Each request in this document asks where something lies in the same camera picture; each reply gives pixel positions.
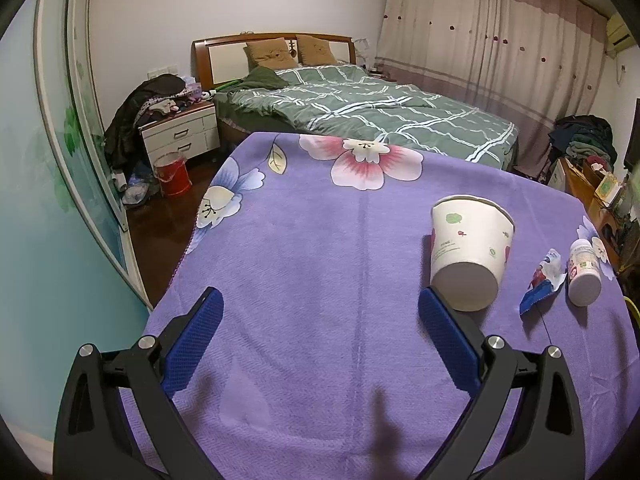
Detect dark jacket pile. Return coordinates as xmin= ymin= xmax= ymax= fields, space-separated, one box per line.
xmin=103 ymin=73 xmax=189 ymax=172

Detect small items on cabinet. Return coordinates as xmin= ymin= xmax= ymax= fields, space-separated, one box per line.
xmin=145 ymin=75 xmax=212 ymax=117

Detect red bucket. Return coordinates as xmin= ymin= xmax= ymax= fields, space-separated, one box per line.
xmin=152 ymin=155 xmax=193 ymax=197

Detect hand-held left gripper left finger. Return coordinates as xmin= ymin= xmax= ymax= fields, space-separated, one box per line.
xmin=52 ymin=287 xmax=225 ymax=480

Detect black television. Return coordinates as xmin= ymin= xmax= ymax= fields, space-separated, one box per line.
xmin=623 ymin=97 xmax=640 ymax=169

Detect green paper box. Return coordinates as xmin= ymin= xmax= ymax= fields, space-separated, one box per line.
xmin=594 ymin=172 xmax=622 ymax=202

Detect pile of folded clothes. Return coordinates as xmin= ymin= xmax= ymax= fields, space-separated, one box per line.
xmin=548 ymin=114 xmax=619 ymax=172

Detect floor clutter of bags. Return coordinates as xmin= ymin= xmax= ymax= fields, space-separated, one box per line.
xmin=112 ymin=167 xmax=154 ymax=207

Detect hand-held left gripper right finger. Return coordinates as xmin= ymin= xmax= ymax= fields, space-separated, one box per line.
xmin=419 ymin=287 xmax=587 ymax=480

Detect wooden bed headboard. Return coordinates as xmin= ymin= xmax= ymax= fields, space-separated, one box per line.
xmin=191 ymin=33 xmax=355 ymax=93

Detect small white plastic bottle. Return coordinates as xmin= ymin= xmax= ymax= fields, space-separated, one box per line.
xmin=566 ymin=238 xmax=603 ymax=308

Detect pink beige curtain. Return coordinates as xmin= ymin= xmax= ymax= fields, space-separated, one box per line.
xmin=374 ymin=0 xmax=622 ymax=147

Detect wall air conditioner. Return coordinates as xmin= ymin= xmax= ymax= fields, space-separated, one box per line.
xmin=603 ymin=12 xmax=634 ymax=57

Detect white paper cup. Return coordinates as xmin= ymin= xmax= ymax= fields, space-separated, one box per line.
xmin=430 ymin=194 xmax=516 ymax=312

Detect dark green cloth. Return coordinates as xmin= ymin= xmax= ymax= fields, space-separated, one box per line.
xmin=241 ymin=66 xmax=292 ymax=93

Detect wooden side desk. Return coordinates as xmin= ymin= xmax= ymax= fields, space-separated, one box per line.
xmin=549 ymin=157 xmax=627 ymax=263

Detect glass sliding wardrobe door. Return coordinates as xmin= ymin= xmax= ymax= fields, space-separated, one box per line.
xmin=0 ymin=0 xmax=154 ymax=413

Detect brown pillow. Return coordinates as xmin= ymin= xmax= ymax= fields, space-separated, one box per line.
xmin=243 ymin=38 xmax=300 ymax=70
xmin=294 ymin=34 xmax=339 ymax=66

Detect purple floral tablecloth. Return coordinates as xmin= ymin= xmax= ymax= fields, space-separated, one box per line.
xmin=119 ymin=132 xmax=640 ymax=480

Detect green plaid quilt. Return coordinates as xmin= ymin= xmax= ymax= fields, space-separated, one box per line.
xmin=226 ymin=62 xmax=521 ymax=165

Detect white bedside cabinet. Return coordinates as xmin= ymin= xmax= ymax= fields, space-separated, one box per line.
xmin=138 ymin=101 xmax=221 ymax=162

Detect squeezed blue toothpaste tube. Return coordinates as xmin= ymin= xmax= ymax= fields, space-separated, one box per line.
xmin=519 ymin=248 xmax=569 ymax=317

